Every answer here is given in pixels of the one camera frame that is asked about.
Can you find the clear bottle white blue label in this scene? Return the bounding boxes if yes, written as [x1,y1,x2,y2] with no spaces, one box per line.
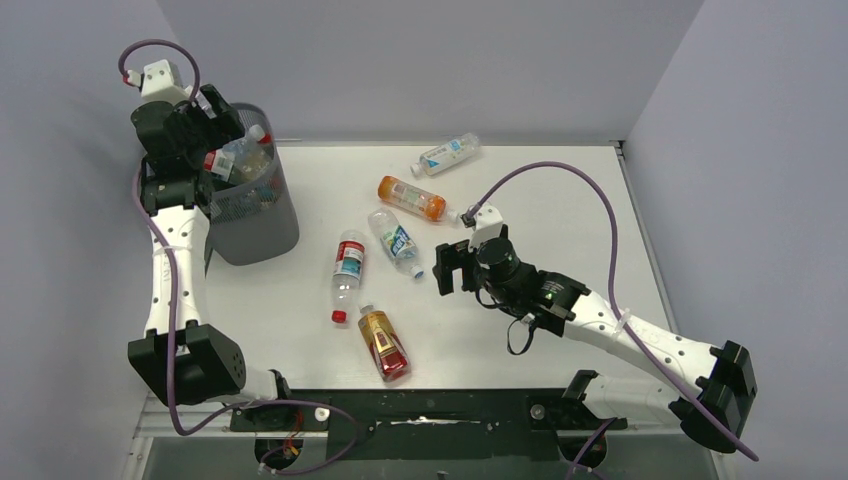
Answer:
[410,133,481,178]

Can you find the orange tinted bottle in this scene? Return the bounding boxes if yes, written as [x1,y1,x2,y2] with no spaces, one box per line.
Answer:
[377,176,459,223]

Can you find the clear bottle red teal label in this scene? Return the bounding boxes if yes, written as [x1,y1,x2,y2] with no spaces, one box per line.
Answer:
[331,229,366,324]

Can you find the clear bottle blue green label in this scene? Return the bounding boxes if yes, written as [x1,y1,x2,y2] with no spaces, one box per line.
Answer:
[368,208,424,279]

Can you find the aluminium frame rail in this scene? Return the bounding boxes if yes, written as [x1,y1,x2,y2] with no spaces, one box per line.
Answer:
[135,390,730,439]

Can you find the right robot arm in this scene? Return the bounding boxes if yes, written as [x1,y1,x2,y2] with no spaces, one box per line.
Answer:
[433,232,758,458]

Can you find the brown tea bottle red base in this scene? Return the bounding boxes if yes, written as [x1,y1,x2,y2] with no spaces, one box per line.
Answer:
[357,302,411,383]

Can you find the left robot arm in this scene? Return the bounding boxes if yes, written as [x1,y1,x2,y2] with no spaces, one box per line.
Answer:
[127,84,287,405]

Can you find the clear bottle red white label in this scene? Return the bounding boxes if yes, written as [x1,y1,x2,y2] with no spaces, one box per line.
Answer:
[203,139,267,185]

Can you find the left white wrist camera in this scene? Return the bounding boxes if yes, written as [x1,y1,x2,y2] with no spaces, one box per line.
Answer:
[123,60,190,105]

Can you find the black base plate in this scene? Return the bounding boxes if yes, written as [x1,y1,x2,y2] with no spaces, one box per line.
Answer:
[230,388,602,461]

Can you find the grey mesh waste bin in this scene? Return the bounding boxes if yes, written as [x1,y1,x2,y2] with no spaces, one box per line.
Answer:
[204,103,300,266]

